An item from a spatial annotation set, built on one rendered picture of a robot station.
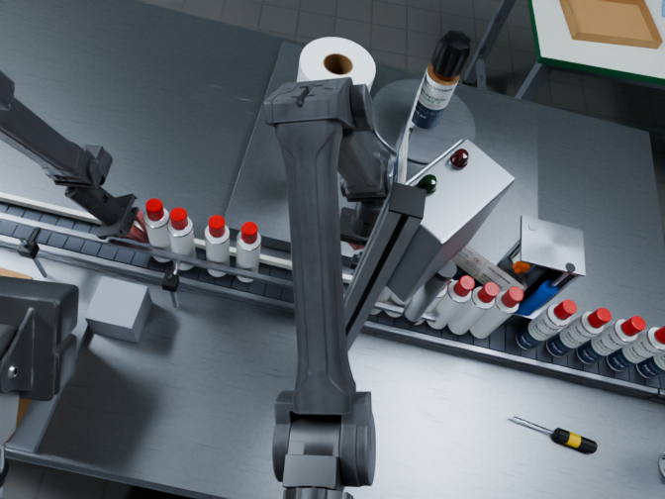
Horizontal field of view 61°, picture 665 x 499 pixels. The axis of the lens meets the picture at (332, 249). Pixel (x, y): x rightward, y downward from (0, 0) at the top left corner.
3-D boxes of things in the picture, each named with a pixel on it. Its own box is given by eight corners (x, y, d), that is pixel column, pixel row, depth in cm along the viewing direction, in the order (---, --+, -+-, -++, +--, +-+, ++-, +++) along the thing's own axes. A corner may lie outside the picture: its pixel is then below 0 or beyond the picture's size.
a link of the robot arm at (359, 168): (270, 127, 65) (364, 120, 63) (270, 79, 65) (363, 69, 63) (340, 201, 107) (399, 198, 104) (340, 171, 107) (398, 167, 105)
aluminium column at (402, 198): (339, 355, 131) (427, 189, 73) (335, 374, 129) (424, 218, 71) (320, 350, 131) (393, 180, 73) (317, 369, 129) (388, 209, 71)
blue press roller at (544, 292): (523, 311, 136) (558, 281, 122) (523, 324, 135) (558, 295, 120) (511, 308, 136) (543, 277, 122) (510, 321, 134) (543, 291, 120)
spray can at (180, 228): (199, 253, 132) (195, 206, 115) (192, 273, 130) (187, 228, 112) (177, 249, 132) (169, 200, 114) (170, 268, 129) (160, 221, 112)
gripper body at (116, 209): (140, 198, 122) (114, 176, 117) (123, 238, 117) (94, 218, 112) (120, 202, 125) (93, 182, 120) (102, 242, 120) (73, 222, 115)
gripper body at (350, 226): (340, 211, 119) (346, 191, 113) (388, 221, 120) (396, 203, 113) (335, 237, 116) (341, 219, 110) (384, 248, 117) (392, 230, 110)
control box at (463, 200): (468, 244, 96) (518, 177, 80) (403, 304, 89) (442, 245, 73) (424, 204, 99) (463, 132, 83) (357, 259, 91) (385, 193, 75)
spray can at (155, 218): (179, 249, 132) (171, 199, 115) (168, 266, 130) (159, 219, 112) (158, 240, 132) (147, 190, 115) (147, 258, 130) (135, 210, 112)
